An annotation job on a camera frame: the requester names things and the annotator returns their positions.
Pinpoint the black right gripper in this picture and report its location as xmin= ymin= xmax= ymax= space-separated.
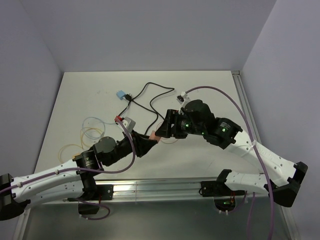
xmin=154 ymin=109 xmax=205 ymax=139

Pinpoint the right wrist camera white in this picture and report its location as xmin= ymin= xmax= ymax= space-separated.
xmin=176 ymin=91 xmax=191 ymax=109

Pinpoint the pink charger plug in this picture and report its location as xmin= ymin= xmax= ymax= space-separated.
xmin=148 ymin=131 xmax=161 ymax=143

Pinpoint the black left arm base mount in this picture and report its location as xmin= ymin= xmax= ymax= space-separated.
xmin=67 ymin=184 xmax=114 ymax=221

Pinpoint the blue charger plug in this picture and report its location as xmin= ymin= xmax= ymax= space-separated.
xmin=116 ymin=90 xmax=127 ymax=100

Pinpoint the black white short cable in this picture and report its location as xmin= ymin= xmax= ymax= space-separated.
xmin=124 ymin=89 xmax=175 ymax=111

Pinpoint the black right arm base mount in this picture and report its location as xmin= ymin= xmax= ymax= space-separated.
xmin=198 ymin=180 xmax=247 ymax=215

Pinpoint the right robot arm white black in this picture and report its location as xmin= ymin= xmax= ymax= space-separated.
xmin=155 ymin=99 xmax=308 ymax=208

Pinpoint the thin yellow cable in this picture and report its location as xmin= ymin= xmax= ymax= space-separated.
xmin=58 ymin=127 xmax=105 ymax=161

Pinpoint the aluminium frame rail front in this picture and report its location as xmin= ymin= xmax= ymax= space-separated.
xmin=62 ymin=177 xmax=251 ymax=204

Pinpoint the left wrist camera grey red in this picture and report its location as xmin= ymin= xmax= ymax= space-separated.
xmin=114 ymin=116 xmax=136 ymax=133

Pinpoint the black power strip cord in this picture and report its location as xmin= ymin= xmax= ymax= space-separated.
xmin=116 ymin=82 xmax=176 ymax=136

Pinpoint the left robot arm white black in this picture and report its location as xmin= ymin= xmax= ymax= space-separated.
xmin=0 ymin=131 xmax=161 ymax=221

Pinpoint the thin pink charger cable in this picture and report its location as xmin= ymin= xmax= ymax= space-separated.
xmin=159 ymin=137 xmax=179 ymax=145

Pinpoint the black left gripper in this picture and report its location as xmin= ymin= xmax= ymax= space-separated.
xmin=105 ymin=129 xmax=157 ymax=166

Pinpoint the aluminium side rail right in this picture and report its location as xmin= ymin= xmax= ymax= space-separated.
xmin=231 ymin=70 xmax=261 ymax=142

